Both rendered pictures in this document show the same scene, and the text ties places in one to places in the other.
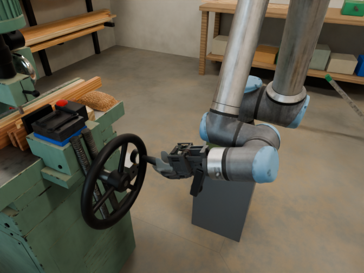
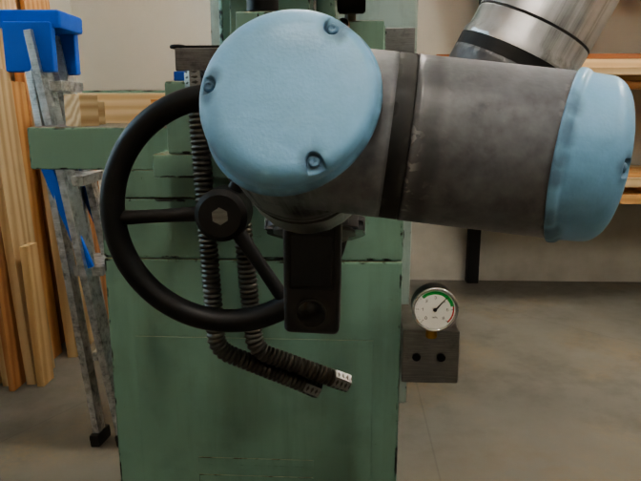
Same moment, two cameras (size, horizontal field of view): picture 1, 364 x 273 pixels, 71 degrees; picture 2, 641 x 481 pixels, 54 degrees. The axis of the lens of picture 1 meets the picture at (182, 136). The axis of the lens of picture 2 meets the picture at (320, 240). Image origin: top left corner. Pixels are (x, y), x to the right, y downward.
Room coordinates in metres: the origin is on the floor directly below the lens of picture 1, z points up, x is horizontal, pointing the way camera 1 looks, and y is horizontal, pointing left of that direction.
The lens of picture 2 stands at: (0.37, -0.52, 0.93)
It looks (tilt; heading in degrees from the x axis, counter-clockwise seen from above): 12 degrees down; 68
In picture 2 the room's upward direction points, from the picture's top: straight up
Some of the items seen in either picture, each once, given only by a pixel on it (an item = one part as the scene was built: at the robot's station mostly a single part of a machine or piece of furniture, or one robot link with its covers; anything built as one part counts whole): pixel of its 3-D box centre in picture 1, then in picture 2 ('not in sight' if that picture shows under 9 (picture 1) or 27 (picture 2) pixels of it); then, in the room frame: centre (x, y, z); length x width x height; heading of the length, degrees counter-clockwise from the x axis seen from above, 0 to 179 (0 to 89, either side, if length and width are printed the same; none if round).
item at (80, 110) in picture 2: not in sight; (81, 110); (0.39, 0.48, 0.92); 0.04 x 0.03 x 0.05; 127
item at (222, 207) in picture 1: (226, 183); not in sight; (1.04, -0.26, 0.27); 0.30 x 0.30 x 0.55; 66
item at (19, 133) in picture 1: (50, 122); not in sight; (0.66, 0.40, 0.93); 0.22 x 0.01 x 0.06; 155
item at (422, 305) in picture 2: (136, 157); (433, 312); (0.82, 0.19, 0.65); 0.06 x 0.04 x 0.08; 155
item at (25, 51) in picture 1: (18, 65); (360, 56); (0.89, 0.60, 1.02); 0.09 x 0.07 x 0.12; 155
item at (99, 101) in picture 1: (96, 97); not in sight; (0.85, 0.32, 0.92); 0.14 x 0.09 x 0.04; 65
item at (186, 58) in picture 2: (63, 119); (233, 60); (0.58, 0.32, 0.99); 0.13 x 0.11 x 0.06; 155
